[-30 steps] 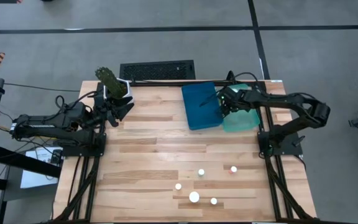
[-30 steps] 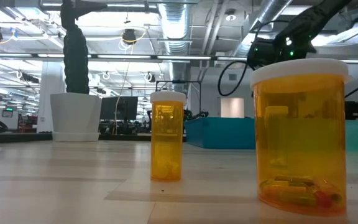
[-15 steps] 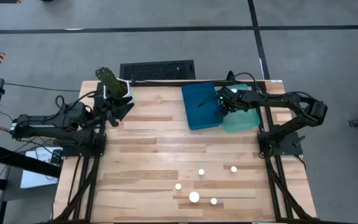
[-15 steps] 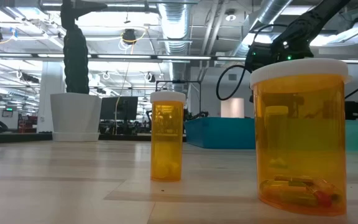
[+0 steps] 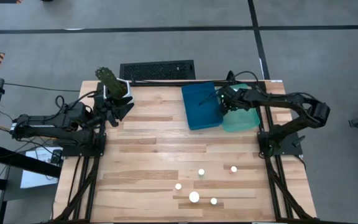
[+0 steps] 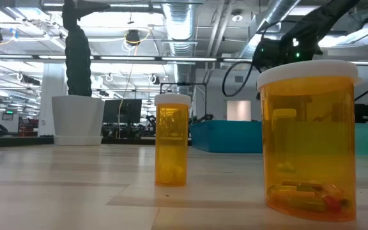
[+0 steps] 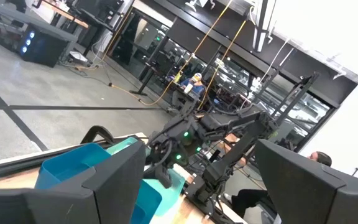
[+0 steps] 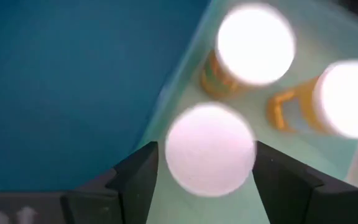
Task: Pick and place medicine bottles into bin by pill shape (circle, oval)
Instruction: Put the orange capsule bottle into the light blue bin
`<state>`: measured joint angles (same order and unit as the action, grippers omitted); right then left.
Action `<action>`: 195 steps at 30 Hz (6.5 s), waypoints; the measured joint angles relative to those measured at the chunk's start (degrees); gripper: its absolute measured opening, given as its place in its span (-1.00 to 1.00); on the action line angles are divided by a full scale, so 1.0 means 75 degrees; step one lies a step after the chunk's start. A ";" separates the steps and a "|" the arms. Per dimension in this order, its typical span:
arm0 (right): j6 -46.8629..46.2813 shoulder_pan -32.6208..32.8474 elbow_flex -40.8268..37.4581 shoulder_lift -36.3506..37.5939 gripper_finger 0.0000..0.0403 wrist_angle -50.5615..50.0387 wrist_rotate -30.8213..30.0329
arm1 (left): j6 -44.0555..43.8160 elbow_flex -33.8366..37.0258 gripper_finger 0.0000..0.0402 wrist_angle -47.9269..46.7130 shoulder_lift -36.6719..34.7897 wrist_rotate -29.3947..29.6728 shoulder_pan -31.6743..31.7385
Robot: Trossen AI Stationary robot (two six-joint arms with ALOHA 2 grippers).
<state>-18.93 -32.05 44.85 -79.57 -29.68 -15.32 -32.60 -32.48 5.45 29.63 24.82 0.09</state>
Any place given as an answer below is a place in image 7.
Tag black acoustic panel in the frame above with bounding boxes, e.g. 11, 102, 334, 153
73, 0, 126, 30

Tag seated person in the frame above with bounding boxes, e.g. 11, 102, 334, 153
231, 151, 333, 218

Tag black metal frame stand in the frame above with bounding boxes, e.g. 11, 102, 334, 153
272, 72, 319, 125

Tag short yellow cable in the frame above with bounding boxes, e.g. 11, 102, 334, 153
197, 20, 248, 111

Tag black T-foot stand pole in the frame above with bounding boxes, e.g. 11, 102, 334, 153
129, 67, 158, 96

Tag person in distance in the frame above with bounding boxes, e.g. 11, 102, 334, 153
172, 72, 206, 110

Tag black curved bracket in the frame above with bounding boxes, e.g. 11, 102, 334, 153
81, 125, 115, 146

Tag long yellow cable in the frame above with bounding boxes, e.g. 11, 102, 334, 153
109, 0, 234, 106

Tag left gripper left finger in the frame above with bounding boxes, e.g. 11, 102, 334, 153
0, 141, 146, 224

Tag grey metal bench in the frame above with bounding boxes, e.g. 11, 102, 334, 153
0, 2, 79, 44

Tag wooden side table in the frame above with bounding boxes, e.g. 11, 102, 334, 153
222, 133, 248, 166

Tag blue plastic bin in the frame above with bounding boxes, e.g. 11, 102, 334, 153
34, 142, 163, 224

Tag black computer tower blue lights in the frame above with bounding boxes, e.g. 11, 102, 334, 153
17, 24, 70, 68

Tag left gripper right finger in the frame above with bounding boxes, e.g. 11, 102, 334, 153
255, 139, 358, 224

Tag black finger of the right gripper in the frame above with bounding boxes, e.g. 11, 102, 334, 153
153, 167, 173, 190

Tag long wooden workbench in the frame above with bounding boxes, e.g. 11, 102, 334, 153
32, 0, 90, 29

